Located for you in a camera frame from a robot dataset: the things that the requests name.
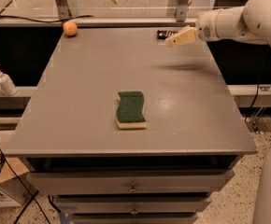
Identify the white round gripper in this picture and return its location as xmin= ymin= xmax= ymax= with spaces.
xmin=164 ymin=9 xmax=221 ymax=48

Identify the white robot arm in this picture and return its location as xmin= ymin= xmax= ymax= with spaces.
xmin=165 ymin=0 xmax=271 ymax=224

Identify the green yellow sponge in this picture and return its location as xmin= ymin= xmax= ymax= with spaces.
xmin=116 ymin=91 xmax=147 ymax=130

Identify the grey drawer cabinet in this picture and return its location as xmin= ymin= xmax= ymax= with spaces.
xmin=6 ymin=28 xmax=256 ymax=224

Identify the orange fruit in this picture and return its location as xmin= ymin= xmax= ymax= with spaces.
xmin=63 ymin=21 xmax=78 ymax=36

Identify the top drawer with knob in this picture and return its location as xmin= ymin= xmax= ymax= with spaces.
xmin=27 ymin=170 xmax=235 ymax=195

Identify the drawer with knob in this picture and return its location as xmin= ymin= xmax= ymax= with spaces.
xmin=55 ymin=195 xmax=210 ymax=214
xmin=27 ymin=170 xmax=235 ymax=195

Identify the middle drawer with knob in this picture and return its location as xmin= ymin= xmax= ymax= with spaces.
xmin=55 ymin=195 xmax=210 ymax=214

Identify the white pump bottle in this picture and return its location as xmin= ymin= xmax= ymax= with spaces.
xmin=0 ymin=70 xmax=17 ymax=96

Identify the bottom drawer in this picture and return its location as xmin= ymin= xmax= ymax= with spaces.
xmin=72 ymin=214 xmax=198 ymax=224

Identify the cardboard box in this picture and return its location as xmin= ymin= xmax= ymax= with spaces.
xmin=0 ymin=158 xmax=36 ymax=208

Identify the left metal bracket post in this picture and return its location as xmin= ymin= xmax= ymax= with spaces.
xmin=55 ymin=0 xmax=81 ymax=20

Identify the black cable on rail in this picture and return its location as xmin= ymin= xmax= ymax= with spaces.
xmin=0 ymin=14 xmax=94 ymax=24

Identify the black floor cable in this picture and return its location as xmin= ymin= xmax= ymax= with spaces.
xmin=0 ymin=124 xmax=51 ymax=224

